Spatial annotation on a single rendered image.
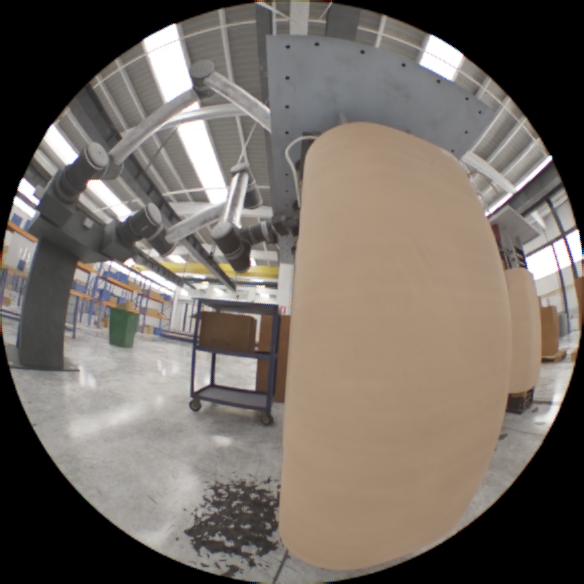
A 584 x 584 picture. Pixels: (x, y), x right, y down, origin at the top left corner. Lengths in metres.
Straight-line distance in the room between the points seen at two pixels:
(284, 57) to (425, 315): 0.71
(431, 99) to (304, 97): 0.43
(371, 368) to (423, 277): 0.12
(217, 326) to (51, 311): 1.67
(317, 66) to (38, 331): 2.41
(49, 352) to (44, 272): 0.69
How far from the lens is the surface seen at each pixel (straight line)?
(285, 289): 11.47
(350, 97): 0.75
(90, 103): 7.10
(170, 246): 1.79
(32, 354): 2.24
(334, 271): 0.24
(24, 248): 4.82
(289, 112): 0.77
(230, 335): 1.50
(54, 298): 2.23
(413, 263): 0.24
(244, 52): 9.80
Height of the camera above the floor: 0.66
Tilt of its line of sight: 14 degrees up
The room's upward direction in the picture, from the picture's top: 4 degrees clockwise
